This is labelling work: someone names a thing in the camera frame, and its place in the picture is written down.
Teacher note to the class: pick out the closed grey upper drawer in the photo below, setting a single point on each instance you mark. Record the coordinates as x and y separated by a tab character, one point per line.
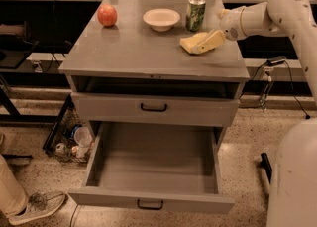
155	109

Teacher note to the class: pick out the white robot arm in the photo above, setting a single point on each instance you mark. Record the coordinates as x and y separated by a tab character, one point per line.
293	182

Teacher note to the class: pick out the black metal bar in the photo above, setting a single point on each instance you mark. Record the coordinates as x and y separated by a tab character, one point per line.
265	164

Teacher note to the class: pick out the wire basket with items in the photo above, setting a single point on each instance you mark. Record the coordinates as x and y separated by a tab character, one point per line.
60	142

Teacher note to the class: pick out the green soda can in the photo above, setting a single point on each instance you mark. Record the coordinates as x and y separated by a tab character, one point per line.
195	15

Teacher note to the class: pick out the white bowl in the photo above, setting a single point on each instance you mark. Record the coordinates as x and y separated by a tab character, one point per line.
161	20

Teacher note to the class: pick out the red apple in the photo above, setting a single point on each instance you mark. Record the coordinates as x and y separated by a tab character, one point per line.
107	15

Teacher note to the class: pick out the clear plastic cup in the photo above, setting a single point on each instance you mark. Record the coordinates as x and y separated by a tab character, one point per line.
82	137

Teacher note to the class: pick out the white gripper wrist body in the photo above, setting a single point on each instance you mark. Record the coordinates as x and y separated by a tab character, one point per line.
232	23

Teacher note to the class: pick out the black power adapter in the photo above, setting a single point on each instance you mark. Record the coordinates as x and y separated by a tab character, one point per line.
276	61

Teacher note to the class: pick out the beige trouser leg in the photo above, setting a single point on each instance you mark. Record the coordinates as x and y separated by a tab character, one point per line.
13	197

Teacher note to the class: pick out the yellow sponge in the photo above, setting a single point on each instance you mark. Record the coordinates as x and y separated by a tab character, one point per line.
191	42

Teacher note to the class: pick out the open grey lower drawer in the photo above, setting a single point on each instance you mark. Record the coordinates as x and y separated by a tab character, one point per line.
154	167

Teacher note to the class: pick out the grey drawer cabinet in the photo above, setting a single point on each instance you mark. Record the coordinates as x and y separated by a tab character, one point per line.
133	59

